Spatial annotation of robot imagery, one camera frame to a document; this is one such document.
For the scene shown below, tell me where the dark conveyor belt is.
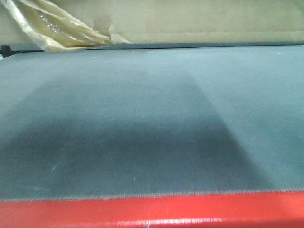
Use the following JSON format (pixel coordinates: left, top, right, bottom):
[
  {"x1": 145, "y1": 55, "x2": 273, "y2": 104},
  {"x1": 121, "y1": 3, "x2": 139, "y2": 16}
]
[{"x1": 0, "y1": 46, "x2": 304, "y2": 201}]

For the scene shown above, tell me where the red conveyor edge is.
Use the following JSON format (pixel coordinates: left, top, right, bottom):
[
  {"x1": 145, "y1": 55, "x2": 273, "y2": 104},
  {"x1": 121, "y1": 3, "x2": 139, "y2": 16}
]
[{"x1": 0, "y1": 191, "x2": 304, "y2": 228}]

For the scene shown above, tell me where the brown cardboard carton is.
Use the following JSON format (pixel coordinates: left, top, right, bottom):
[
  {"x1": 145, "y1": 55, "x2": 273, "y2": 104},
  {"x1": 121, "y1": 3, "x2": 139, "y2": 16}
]
[{"x1": 0, "y1": 0, "x2": 304, "y2": 46}]

